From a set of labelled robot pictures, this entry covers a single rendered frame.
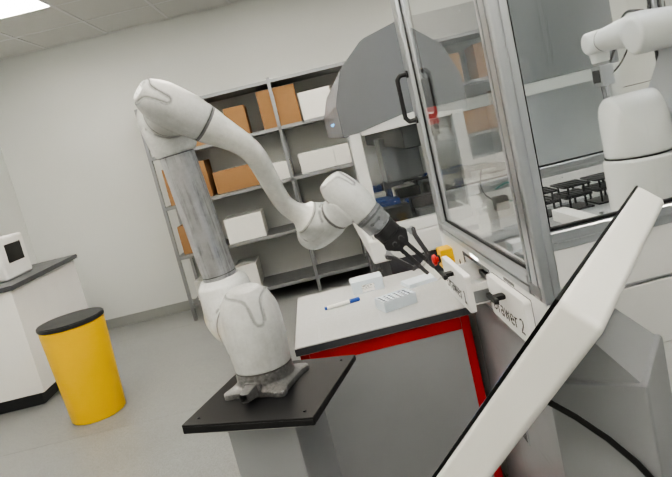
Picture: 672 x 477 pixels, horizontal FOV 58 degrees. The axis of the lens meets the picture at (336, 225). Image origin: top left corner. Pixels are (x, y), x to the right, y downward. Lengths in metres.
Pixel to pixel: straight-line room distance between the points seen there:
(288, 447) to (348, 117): 1.42
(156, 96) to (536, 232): 0.95
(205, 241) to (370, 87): 1.13
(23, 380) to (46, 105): 2.79
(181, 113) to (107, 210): 4.86
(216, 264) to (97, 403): 2.54
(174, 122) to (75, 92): 4.89
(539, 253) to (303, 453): 0.79
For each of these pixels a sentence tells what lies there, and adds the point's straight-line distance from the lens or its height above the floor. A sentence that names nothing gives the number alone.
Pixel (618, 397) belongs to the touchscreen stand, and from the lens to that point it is 0.84.
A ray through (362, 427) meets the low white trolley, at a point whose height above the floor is 0.44.
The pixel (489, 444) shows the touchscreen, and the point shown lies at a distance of 0.70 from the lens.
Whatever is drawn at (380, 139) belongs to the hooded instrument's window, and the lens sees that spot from 2.59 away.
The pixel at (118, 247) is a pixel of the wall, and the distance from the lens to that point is 6.42.
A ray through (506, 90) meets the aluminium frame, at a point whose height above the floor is 1.39.
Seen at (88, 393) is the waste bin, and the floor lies 0.20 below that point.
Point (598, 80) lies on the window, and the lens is 1.36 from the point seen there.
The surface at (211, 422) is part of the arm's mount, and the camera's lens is 1.58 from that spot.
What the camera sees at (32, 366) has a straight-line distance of 4.87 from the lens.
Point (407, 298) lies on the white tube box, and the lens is 2.11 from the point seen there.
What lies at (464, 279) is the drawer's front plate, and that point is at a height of 0.92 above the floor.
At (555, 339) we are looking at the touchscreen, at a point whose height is 1.16.
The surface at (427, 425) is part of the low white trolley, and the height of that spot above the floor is 0.39.
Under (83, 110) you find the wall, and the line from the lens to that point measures 6.42.
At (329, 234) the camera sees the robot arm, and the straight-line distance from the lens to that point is 1.81.
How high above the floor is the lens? 1.39
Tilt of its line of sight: 9 degrees down
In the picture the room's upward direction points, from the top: 14 degrees counter-clockwise
